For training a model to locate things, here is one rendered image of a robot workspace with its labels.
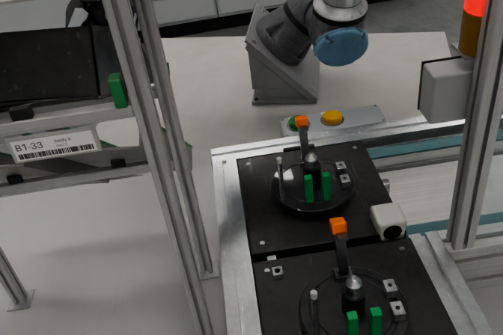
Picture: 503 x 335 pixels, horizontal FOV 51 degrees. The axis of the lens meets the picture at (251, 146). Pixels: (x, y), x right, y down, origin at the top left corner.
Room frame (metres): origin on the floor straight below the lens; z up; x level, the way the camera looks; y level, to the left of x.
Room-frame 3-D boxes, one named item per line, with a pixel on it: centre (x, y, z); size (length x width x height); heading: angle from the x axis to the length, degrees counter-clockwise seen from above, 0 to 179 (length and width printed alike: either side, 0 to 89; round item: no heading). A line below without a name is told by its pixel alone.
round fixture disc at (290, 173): (0.67, -0.09, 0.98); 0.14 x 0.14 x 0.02
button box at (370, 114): (0.88, -0.17, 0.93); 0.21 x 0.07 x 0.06; 92
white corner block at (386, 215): (0.57, -0.19, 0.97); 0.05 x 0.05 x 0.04; 2
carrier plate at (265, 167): (0.67, -0.09, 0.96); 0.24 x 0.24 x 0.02; 2
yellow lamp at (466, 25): (0.55, -0.29, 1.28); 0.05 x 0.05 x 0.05
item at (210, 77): (1.19, -0.09, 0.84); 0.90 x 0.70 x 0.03; 75
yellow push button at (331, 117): (0.88, -0.17, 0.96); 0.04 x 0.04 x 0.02
